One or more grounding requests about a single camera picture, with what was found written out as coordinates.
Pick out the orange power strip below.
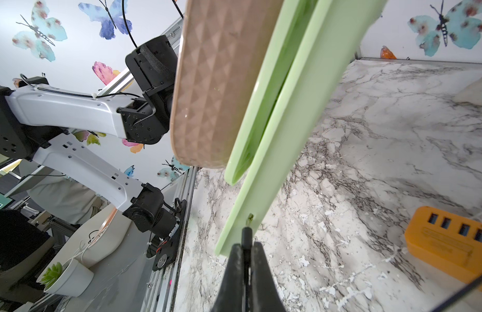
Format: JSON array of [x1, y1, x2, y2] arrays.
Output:
[[404, 206, 482, 283]]

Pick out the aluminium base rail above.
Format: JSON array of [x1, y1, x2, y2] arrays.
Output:
[[141, 167, 197, 311]]

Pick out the black charging cable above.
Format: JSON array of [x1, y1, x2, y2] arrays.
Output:
[[240, 213, 254, 312]]

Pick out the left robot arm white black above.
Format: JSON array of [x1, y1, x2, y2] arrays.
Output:
[[0, 35, 184, 252]]

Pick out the white cloth with green print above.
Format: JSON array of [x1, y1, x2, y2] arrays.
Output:
[[453, 78, 482, 106]]

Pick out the green electronic scale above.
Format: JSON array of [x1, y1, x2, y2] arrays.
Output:
[[215, 0, 385, 256]]

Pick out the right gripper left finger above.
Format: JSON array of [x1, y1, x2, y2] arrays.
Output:
[[211, 244, 244, 312]]

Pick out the small succulent white pot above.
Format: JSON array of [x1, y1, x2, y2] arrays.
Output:
[[39, 259, 94, 297]]

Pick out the pink bowl with panda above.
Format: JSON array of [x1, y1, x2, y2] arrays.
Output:
[[170, 0, 282, 168]]

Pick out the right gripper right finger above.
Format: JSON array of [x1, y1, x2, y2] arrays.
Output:
[[250, 242, 286, 312]]

